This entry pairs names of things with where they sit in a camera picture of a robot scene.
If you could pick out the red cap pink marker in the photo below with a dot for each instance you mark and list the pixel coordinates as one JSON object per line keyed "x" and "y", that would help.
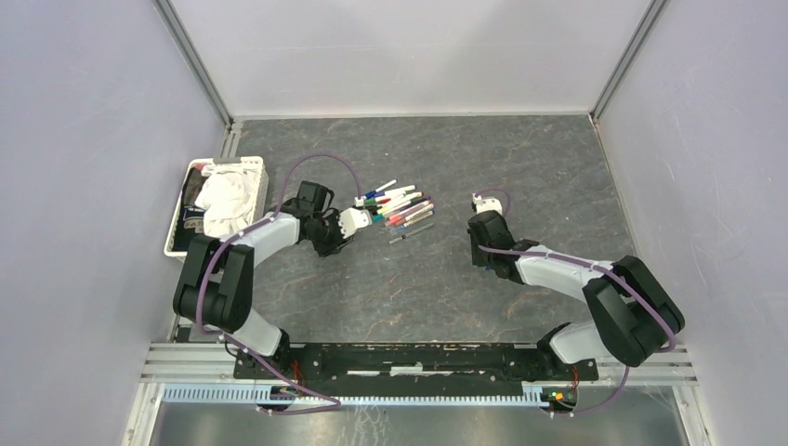
{"x": 409, "y": 214}

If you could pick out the black gel pen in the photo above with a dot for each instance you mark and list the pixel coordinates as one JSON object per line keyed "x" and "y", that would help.
{"x": 410, "y": 233}

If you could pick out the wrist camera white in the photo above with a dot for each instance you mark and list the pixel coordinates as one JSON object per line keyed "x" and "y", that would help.
{"x": 354, "y": 218}
{"x": 481, "y": 204}

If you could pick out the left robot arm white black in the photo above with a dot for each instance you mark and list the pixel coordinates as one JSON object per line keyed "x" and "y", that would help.
{"x": 216, "y": 284}

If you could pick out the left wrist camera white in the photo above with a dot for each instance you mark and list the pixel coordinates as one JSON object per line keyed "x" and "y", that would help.
{"x": 354, "y": 218}

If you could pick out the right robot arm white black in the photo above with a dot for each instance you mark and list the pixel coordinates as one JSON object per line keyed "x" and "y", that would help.
{"x": 633, "y": 316}

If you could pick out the white crumpled cloth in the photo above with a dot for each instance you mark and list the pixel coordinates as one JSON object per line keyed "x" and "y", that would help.
{"x": 228, "y": 197}

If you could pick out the black cap white marker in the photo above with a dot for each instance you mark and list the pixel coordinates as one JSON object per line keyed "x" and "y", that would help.
{"x": 397, "y": 206}

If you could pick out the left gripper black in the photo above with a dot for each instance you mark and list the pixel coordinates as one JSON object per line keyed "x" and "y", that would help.
{"x": 338, "y": 243}

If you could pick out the red cap white marker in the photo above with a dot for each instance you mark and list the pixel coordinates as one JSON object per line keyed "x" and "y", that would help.
{"x": 399, "y": 200}

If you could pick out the white plastic basket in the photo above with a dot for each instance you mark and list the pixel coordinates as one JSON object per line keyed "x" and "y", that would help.
{"x": 187, "y": 219}

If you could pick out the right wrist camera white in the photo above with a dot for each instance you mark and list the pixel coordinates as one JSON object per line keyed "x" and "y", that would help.
{"x": 481, "y": 204}

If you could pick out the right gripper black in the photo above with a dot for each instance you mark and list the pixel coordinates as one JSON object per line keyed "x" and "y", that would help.
{"x": 477, "y": 258}

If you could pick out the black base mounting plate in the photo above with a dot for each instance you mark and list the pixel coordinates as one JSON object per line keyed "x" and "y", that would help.
{"x": 427, "y": 369}

